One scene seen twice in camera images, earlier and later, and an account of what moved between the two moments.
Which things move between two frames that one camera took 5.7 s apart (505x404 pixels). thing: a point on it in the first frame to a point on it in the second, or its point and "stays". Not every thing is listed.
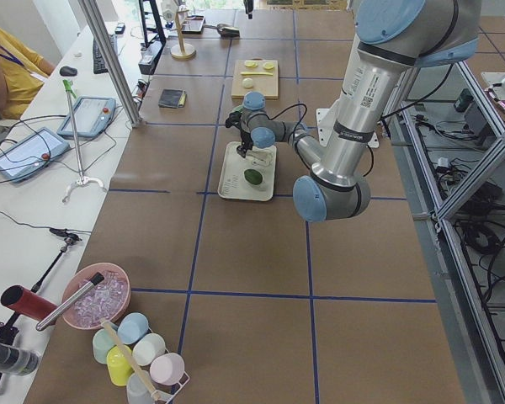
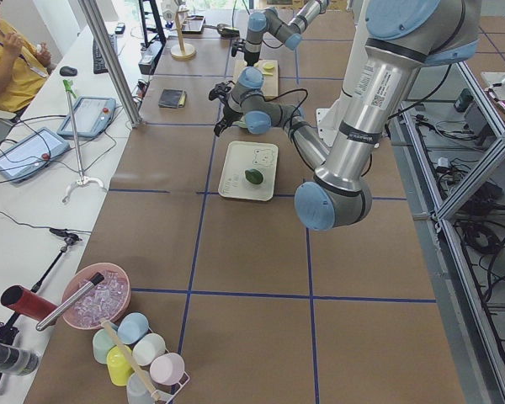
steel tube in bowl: (56, 312) stays
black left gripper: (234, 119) to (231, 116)
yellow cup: (119, 368) stays
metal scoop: (225, 30) stays
